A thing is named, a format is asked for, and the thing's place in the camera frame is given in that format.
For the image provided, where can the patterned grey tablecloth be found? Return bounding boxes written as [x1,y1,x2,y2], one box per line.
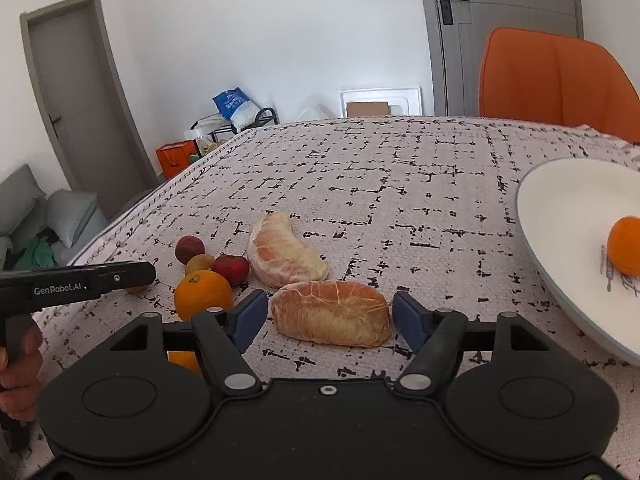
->
[36,118,639,479]

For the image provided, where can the white foam packaging board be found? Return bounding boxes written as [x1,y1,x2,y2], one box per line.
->
[340,87,423,117]

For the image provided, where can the long peeled pomelo segment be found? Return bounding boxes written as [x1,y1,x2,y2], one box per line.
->
[246,212,330,289]

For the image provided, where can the left hand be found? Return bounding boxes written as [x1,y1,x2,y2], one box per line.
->
[0,322,42,422]

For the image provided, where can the orange paper bag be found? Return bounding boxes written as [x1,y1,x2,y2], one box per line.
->
[155,140,200,180]

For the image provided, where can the large orange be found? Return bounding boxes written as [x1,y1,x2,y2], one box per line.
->
[167,268,236,376]

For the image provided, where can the grey sofa cushion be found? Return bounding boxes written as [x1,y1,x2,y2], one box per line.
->
[0,165,46,236]

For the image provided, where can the dark red apple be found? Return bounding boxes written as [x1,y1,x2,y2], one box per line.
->
[175,235,206,264]

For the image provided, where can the black door handle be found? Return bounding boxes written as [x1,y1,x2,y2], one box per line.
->
[439,0,469,26]

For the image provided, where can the small red apple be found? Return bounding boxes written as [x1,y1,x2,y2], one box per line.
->
[212,255,250,287]

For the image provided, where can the clear plastic bag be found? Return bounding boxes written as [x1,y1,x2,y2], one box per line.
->
[296,104,333,122]

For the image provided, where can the grey door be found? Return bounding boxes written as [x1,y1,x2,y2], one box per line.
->
[422,0,584,117]
[20,0,158,219]

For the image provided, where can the green cloth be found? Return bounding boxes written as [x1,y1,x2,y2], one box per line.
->
[13,236,58,271]

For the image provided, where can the white plate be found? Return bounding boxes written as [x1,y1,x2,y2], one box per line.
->
[515,158,639,365]

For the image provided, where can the orange chair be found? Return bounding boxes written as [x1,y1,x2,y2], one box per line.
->
[478,27,639,143]

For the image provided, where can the blue and white bag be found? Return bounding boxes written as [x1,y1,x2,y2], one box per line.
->
[213,87,260,130]

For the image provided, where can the orange in plate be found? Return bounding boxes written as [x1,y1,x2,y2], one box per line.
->
[606,216,640,278]

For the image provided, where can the black shoe rack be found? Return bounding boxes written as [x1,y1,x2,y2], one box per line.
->
[208,107,279,144]

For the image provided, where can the brown cardboard piece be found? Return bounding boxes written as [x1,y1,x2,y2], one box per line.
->
[346,102,390,118]

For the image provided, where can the short peeled pomelo segment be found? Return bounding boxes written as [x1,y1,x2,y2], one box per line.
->
[269,281,392,348]

